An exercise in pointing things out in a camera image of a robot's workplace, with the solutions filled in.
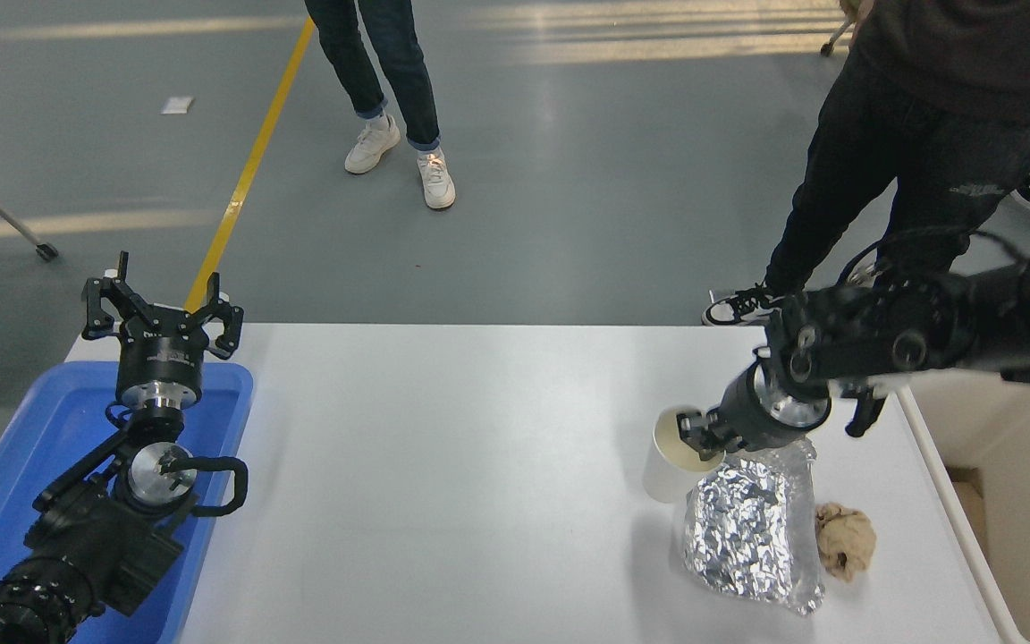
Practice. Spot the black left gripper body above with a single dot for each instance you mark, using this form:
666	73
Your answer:
162	356

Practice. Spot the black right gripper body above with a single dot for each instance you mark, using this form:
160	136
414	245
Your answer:
752	420

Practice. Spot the white paper cup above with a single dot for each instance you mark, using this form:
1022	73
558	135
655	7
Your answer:
667	474

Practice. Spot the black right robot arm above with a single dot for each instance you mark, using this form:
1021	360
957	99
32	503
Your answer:
971	322

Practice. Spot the crumpled silver foil tray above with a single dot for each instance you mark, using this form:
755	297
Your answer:
747	537

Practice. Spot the crumpled tan paper ball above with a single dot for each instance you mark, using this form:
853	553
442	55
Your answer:
846	541

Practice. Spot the blue plastic tray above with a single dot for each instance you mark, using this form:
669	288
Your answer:
32	447

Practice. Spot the white paper scrap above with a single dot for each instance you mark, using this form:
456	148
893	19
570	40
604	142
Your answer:
177	105

